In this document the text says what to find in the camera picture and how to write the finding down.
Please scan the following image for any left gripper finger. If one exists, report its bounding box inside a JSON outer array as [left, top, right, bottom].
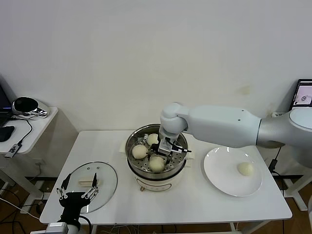
[[56, 173, 72, 199], [81, 172, 100, 201]]

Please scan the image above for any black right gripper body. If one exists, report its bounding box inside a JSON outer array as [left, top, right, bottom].
[[150, 143, 172, 158]]

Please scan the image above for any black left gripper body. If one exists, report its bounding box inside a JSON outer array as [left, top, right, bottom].
[[58, 191, 91, 223]]

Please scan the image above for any white steamed baozi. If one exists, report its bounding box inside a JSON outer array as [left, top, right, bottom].
[[237, 162, 255, 176], [147, 133, 159, 147], [148, 156, 166, 173], [132, 145, 148, 159]]

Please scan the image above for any round glass pot lid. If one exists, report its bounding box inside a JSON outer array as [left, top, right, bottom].
[[60, 161, 118, 215]]

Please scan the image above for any steel perforated steamer basket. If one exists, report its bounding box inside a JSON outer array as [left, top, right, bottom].
[[125, 124, 189, 178]]

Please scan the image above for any steel steamer pot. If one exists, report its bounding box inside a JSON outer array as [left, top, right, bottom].
[[118, 142, 195, 193]]

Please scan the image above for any white round plate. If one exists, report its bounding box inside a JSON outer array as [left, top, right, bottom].
[[203, 146, 263, 197]]

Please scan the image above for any grey usb hub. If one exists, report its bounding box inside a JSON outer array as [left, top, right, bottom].
[[5, 143, 21, 159]]

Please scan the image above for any white side table with headset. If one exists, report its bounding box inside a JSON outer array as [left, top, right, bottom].
[[0, 106, 78, 215]]

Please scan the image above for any black computer mouse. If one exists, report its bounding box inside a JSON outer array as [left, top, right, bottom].
[[0, 126, 16, 143]]

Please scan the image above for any chrome headset with black visor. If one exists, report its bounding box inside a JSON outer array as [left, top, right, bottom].
[[11, 97, 51, 121]]

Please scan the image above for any dark monitor screen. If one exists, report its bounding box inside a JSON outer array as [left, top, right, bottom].
[[0, 82, 15, 129]]

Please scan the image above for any white side table with label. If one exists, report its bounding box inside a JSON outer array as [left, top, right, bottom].
[[251, 111, 312, 212]]

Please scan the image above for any grey open laptop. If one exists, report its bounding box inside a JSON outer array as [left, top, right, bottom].
[[291, 78, 312, 108]]

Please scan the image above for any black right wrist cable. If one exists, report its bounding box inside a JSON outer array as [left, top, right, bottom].
[[170, 143, 193, 154]]

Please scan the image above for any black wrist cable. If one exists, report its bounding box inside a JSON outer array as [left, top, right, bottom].
[[78, 215, 93, 234], [170, 143, 193, 154]]

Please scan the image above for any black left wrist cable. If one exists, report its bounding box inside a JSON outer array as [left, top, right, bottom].
[[78, 215, 93, 234]]

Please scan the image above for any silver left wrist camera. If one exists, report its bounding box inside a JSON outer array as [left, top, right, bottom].
[[46, 221, 68, 234]]

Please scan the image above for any thin black hub cable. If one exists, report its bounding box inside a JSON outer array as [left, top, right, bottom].
[[11, 116, 34, 146]]

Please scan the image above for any black cable with adapter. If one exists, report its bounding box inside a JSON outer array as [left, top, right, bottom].
[[268, 146, 281, 176]]

